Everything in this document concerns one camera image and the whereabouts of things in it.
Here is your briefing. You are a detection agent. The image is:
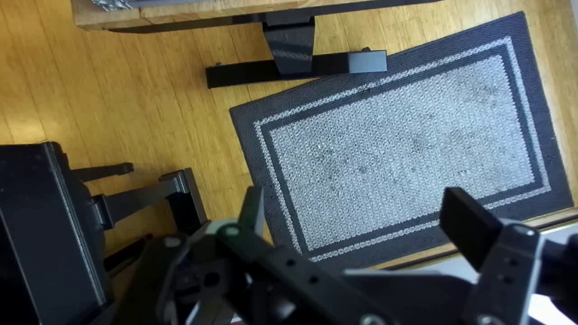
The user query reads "grey bordered door mat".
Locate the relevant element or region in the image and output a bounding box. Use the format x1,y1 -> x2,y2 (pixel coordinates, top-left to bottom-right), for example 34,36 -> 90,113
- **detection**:
231,12 -> 573,270

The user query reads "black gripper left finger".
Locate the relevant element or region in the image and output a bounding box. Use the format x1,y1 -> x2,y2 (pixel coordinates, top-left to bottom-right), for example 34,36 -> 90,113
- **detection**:
217,186 -> 397,325

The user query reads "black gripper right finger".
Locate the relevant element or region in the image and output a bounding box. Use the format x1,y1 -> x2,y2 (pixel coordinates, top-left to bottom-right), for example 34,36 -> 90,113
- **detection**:
439,187 -> 540,325

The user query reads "black robot base box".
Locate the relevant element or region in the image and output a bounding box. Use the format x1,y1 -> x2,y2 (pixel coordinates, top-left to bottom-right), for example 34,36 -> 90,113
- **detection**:
0,142 -> 206,325

